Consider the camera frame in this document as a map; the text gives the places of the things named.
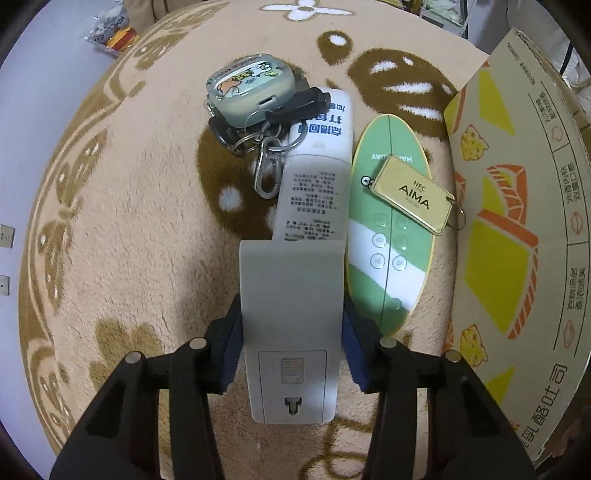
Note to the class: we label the plush toys in plastic bag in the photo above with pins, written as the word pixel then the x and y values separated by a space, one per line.
pixel 108 27

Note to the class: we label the beige coat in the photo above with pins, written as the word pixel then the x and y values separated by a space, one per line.
pixel 147 7

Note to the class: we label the white wall socket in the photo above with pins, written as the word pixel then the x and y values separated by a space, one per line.
pixel 4 285
pixel 6 236

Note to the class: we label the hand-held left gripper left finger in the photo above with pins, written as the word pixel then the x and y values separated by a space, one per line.
pixel 231 350

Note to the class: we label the green oval remote control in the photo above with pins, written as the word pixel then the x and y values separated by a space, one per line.
pixel 392 286

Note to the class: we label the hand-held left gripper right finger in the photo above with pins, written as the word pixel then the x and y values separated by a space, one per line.
pixel 358 355

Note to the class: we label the printed cardboard box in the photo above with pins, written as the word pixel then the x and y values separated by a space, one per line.
pixel 531 207

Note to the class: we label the white printed tube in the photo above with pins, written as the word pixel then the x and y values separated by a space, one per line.
pixel 314 194

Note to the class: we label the white rectangular device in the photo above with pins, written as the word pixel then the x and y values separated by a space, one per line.
pixel 291 300

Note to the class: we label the yellow key tag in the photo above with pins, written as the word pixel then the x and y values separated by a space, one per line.
pixel 411 194

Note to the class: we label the black key bunch with carabiner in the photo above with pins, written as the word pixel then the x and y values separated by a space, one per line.
pixel 300 104

